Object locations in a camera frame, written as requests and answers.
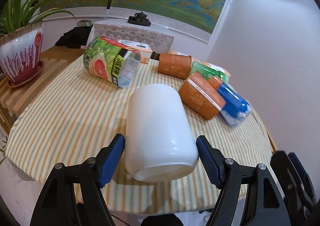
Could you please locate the green grapefruit drink carton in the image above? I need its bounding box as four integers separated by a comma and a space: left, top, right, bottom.
83, 37, 141, 88

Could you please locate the black teapot set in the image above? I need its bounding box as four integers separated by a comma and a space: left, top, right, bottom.
127, 12, 151, 27

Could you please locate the red white ceramic flowerpot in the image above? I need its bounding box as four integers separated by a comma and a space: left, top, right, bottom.
1, 21, 43, 86

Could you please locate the orange white box left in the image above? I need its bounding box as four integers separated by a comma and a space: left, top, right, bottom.
118, 40, 152, 64

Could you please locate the wooden slatted bench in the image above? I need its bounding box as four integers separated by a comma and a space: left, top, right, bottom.
1, 58, 68, 131

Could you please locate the white ceramic cup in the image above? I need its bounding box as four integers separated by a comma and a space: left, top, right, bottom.
125, 83, 199, 183

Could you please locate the orange paper cup near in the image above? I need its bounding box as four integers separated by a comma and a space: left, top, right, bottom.
178, 72, 226, 120

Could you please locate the green tea bottle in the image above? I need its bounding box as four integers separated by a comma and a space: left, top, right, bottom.
190, 61, 230, 84

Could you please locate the lace covered side table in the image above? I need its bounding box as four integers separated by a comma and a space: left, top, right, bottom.
87, 18, 174, 54

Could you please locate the striped tablecloth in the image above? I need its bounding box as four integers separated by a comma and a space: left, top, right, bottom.
5, 58, 272, 214

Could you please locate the green spider plant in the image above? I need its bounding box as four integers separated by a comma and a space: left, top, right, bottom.
1, 0, 73, 37

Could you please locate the black bag on floor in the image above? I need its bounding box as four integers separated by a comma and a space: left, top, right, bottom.
55, 27, 92, 49

